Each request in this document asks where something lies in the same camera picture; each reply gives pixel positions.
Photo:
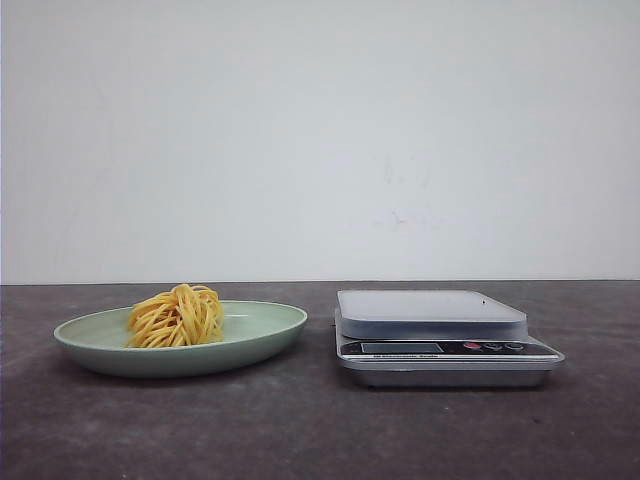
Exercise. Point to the yellow vermicelli noodle bundle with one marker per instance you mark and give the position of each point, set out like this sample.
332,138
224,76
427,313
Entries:
186,315

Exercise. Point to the silver digital kitchen scale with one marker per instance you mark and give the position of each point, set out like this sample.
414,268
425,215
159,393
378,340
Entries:
438,338

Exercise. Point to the light green round plate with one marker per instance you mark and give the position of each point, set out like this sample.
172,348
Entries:
254,331

